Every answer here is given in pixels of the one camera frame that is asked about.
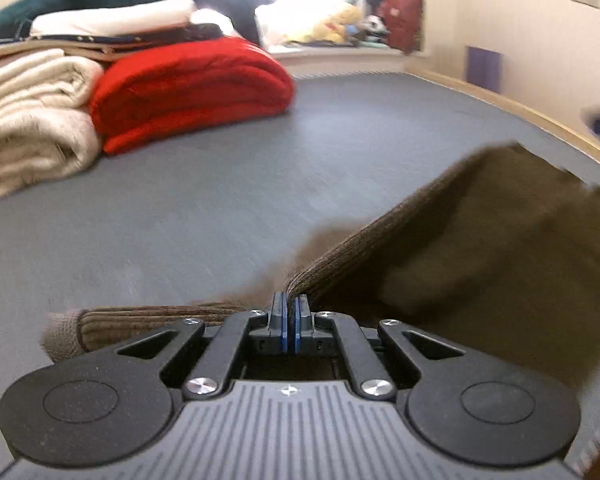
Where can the wooden bed frame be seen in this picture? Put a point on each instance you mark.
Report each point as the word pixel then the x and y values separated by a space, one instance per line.
pixel 530 112

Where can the panda plush toy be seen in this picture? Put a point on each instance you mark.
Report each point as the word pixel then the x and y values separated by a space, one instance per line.
pixel 375 25

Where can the red folded quilt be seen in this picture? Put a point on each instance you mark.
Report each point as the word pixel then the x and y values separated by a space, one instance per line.
pixel 190 95

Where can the dark star-print folded quilt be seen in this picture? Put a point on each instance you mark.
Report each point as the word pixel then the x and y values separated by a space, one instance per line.
pixel 130 42

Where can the yellow bear plush toy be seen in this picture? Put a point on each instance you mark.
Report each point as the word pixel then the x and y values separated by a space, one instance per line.
pixel 350 15

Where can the cream fleece blanket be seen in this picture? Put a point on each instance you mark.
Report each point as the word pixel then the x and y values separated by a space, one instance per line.
pixel 25 125

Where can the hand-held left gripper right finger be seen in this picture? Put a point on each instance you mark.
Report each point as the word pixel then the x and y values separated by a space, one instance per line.
pixel 302 325

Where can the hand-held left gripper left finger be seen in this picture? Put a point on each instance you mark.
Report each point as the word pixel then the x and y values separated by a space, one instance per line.
pixel 278 325

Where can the white window sill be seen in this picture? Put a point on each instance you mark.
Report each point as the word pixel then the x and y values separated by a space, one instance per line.
pixel 340 57

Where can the red cushion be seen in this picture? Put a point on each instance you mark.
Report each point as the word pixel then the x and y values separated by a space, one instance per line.
pixel 402 20

